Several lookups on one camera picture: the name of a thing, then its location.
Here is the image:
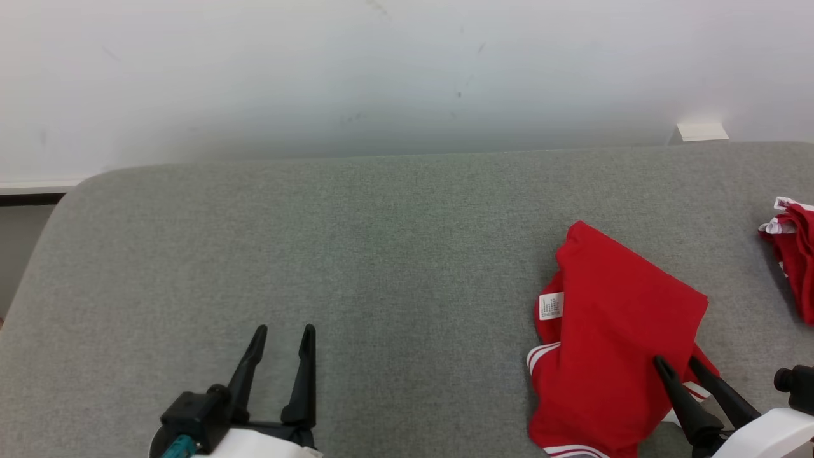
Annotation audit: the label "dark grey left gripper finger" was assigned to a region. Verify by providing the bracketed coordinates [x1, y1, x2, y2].
[282, 324, 317, 428]
[228, 324, 268, 424]

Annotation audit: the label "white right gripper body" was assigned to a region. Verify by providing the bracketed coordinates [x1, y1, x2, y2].
[692, 408, 814, 458]

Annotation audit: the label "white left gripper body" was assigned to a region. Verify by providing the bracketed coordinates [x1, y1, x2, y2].
[210, 421, 324, 458]

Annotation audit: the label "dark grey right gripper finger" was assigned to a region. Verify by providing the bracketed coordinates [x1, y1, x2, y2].
[689, 356, 762, 428]
[654, 355, 726, 446]

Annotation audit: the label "red basketball jersey number 23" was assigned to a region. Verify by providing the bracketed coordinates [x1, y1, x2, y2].
[527, 221, 721, 458]

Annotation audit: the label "red shorts with white stripes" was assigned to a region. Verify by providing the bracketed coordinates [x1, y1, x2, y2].
[759, 197, 814, 326]

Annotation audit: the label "grey fabric sofa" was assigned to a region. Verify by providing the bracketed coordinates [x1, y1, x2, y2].
[0, 141, 814, 458]

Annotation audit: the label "white baseboard strip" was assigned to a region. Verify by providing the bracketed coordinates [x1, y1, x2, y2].
[0, 180, 86, 195]

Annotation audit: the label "small white wall box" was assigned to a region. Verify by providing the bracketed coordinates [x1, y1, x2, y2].
[675, 122, 730, 143]

